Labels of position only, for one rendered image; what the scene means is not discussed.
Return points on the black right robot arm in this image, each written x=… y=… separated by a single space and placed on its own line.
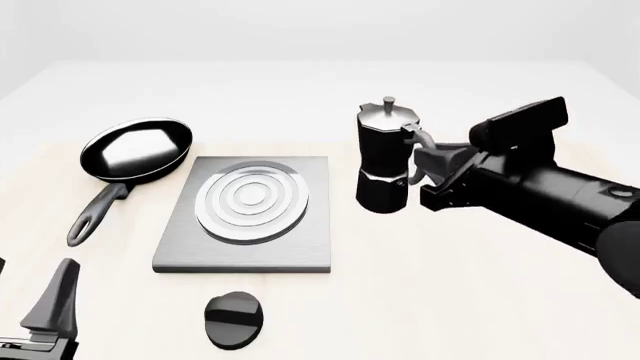
x=550 y=202

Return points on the flat grey stove plate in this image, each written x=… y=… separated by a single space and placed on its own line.
x=250 y=240

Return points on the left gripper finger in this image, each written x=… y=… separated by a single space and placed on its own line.
x=57 y=303
x=2 y=267

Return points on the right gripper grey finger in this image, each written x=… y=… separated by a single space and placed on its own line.
x=442 y=163

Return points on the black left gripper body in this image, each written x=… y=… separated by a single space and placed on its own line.
x=35 y=347

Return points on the round black stove knob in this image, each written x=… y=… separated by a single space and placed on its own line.
x=233 y=322

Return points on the black frying pan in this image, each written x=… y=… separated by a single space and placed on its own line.
x=135 y=150

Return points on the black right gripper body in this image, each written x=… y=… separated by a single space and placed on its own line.
x=450 y=195

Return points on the black and silver moka pot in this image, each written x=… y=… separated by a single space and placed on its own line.
x=382 y=168

